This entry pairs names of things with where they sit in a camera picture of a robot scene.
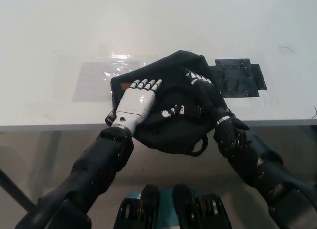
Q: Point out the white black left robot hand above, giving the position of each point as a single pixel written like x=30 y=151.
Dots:
x=137 y=105

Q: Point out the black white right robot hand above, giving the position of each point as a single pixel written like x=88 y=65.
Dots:
x=210 y=100

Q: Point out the black soft travel bag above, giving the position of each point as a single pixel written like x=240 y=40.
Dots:
x=178 y=130

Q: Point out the robot legs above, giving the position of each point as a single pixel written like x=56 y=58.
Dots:
x=173 y=209

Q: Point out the black tape patch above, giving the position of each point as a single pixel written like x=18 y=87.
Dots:
x=237 y=80

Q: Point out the grey clear tape patch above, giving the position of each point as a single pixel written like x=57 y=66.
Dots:
x=94 y=82

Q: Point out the black metal table leg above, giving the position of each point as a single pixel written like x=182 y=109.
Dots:
x=15 y=189

